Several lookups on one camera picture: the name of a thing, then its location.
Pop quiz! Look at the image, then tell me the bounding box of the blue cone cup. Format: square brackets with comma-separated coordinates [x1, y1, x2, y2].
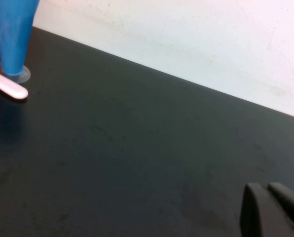
[0, 0, 41, 76]

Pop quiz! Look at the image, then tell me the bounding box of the pink plastic fork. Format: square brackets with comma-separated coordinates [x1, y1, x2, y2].
[0, 68, 29, 100]

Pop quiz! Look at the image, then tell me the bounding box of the clear round cup base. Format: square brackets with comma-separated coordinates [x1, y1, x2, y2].
[0, 61, 31, 83]

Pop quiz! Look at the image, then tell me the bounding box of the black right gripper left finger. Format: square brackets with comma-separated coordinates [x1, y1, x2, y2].
[239, 183, 294, 237]

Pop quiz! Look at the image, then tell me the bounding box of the black table mat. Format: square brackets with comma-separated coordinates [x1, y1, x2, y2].
[0, 26, 294, 237]

